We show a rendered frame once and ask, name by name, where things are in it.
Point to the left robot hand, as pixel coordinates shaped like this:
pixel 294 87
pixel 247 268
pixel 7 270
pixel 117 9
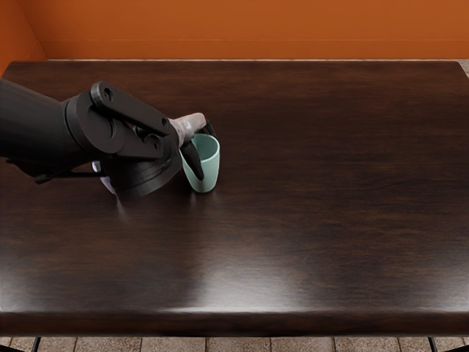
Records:
pixel 188 124

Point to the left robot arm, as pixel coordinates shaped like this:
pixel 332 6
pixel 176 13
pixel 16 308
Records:
pixel 55 124

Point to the teal green cup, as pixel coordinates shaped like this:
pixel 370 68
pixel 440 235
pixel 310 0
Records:
pixel 209 172

